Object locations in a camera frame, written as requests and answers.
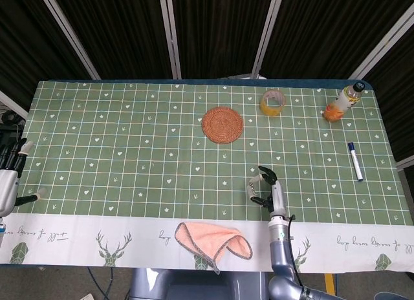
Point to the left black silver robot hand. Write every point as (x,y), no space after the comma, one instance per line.
(7,187)

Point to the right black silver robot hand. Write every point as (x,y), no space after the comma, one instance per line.
(278,196)

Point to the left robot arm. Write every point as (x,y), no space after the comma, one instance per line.
(2,230)

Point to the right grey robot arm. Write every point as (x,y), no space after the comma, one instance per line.
(281,258)

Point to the pink cloth with grey edge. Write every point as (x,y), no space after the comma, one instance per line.
(210,240)

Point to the white marker with blue cap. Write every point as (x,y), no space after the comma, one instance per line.
(355,162)

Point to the yellow clear tape roll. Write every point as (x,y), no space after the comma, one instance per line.
(272,110)

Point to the round woven brown coaster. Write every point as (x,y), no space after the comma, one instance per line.
(222,125)

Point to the small orange toy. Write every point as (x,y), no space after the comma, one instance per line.
(334,114)

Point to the plastic bottle with black cap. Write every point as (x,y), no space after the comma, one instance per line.
(346,98)

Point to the grey robot torso base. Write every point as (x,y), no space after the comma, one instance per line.
(194,285)

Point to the white object behind table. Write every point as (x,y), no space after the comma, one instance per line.
(249,77)

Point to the green grid deer tablecloth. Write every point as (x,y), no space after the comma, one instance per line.
(129,157)

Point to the white partition frame post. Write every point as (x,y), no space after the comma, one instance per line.
(266,35)
(406,163)
(381,38)
(69,35)
(13,104)
(170,35)

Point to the yellow floor post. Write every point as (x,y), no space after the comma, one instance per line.
(330,285)

